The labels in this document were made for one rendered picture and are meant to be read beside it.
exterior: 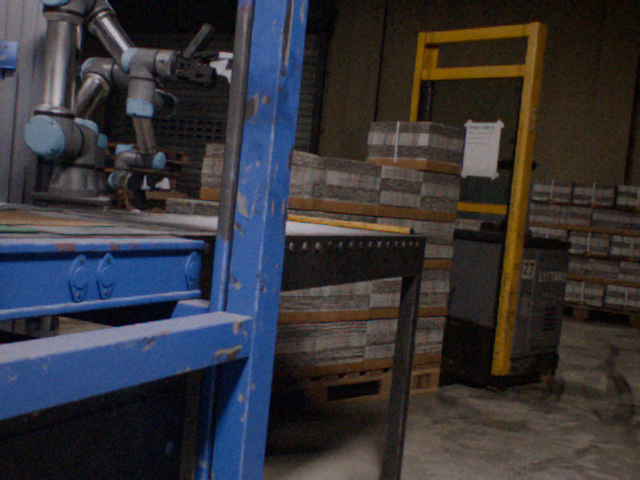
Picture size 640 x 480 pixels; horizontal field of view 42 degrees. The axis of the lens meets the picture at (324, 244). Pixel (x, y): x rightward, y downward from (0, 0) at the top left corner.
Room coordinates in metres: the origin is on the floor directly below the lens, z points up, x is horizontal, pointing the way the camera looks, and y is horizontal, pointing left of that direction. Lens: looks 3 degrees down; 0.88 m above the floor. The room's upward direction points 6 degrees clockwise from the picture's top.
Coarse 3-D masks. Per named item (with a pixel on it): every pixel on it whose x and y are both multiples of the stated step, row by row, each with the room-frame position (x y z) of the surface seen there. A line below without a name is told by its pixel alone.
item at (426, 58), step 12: (420, 36) 4.60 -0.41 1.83; (420, 48) 4.60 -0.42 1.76; (432, 48) 4.64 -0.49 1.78; (420, 60) 4.59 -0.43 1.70; (432, 60) 4.63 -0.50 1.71; (420, 72) 4.59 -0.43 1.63; (420, 84) 4.59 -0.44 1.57; (420, 96) 4.60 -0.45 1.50; (420, 108) 4.59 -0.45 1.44; (420, 120) 4.58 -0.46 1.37
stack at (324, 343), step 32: (320, 224) 3.38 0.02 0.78; (384, 224) 3.68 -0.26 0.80; (416, 224) 3.84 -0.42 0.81; (320, 288) 3.40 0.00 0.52; (352, 288) 3.54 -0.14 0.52; (384, 288) 3.70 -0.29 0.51; (384, 320) 3.72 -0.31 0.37; (288, 352) 3.30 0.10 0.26; (320, 352) 3.44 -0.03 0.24; (352, 352) 3.58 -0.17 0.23; (384, 352) 3.74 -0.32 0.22; (288, 384) 3.49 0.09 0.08; (320, 384) 3.44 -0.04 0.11; (384, 384) 3.75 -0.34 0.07
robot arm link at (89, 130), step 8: (80, 120) 2.49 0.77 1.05; (80, 128) 2.48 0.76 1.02; (88, 128) 2.51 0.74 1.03; (96, 128) 2.54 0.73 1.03; (88, 136) 2.50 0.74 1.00; (96, 136) 2.54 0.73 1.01; (88, 144) 2.50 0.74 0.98; (96, 144) 2.55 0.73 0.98; (80, 152) 2.48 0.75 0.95; (88, 152) 2.51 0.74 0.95; (96, 152) 2.56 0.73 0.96; (64, 160) 2.49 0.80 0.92; (72, 160) 2.49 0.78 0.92; (80, 160) 2.50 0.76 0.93; (88, 160) 2.51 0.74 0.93
